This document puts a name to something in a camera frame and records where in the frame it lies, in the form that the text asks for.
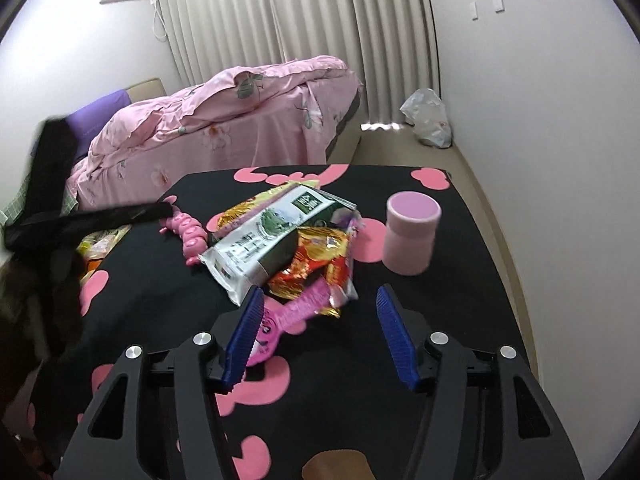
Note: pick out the pink floral bedding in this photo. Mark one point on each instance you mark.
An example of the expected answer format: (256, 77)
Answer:
(225, 110)

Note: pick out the red and gold wrapper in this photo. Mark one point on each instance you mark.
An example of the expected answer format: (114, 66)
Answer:
(320, 260)

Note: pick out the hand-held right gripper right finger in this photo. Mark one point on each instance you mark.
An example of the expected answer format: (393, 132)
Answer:
(397, 340)

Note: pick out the white plastic bag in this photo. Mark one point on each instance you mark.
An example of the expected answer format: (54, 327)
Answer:
(430, 120)

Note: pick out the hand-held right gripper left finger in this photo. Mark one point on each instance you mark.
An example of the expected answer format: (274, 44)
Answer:
(245, 340)

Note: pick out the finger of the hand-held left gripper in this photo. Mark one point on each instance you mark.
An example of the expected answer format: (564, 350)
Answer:
(50, 160)
(100, 222)

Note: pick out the pink pig-print packet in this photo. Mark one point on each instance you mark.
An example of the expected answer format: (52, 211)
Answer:
(300, 305)

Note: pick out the green and white packet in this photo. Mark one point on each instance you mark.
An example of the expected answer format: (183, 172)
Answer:
(260, 240)

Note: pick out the pink cylinder cup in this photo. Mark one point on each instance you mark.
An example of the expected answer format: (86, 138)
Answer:
(410, 240)

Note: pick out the black pink-patterned tablecloth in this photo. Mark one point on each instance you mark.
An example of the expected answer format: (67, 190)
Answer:
(450, 310)

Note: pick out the beige pleated curtain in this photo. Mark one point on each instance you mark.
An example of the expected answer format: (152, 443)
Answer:
(325, 20)

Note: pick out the pink caterpillar toy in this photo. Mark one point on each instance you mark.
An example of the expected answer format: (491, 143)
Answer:
(190, 235)

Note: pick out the purple pillow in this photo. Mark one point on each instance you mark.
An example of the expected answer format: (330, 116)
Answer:
(105, 107)

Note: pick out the yellow plastic bin liner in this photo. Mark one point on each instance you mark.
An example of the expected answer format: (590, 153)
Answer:
(100, 242)

